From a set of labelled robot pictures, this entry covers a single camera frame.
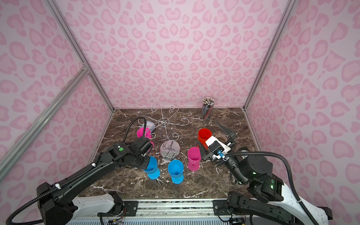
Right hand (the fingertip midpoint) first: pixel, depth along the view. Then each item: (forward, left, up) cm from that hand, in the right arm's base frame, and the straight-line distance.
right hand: (208, 130), depth 51 cm
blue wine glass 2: (-1, +14, -36) cm, 39 cm away
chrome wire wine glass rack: (+14, +20, -42) cm, 48 cm away
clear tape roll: (+25, -16, -45) cm, 54 cm away
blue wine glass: (-4, +26, -29) cm, 39 cm away
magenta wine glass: (+3, +4, -29) cm, 29 cm away
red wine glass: (+18, -2, -30) cm, 35 cm away
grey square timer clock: (+34, +36, -42) cm, 65 cm away
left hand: (+1, +30, -29) cm, 42 cm away
